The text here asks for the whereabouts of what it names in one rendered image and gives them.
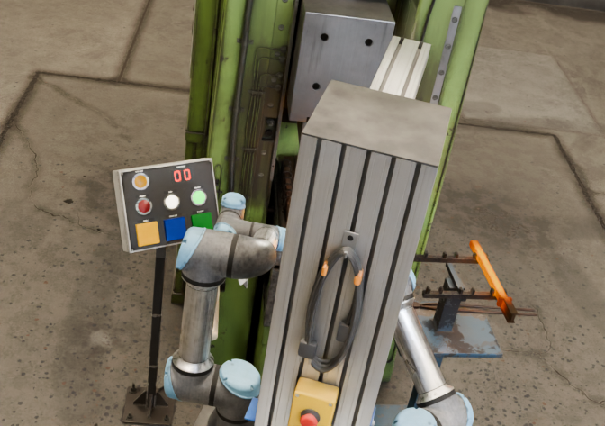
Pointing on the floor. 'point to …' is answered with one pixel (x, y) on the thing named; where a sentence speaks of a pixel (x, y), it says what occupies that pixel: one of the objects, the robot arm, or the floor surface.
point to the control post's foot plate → (135, 400)
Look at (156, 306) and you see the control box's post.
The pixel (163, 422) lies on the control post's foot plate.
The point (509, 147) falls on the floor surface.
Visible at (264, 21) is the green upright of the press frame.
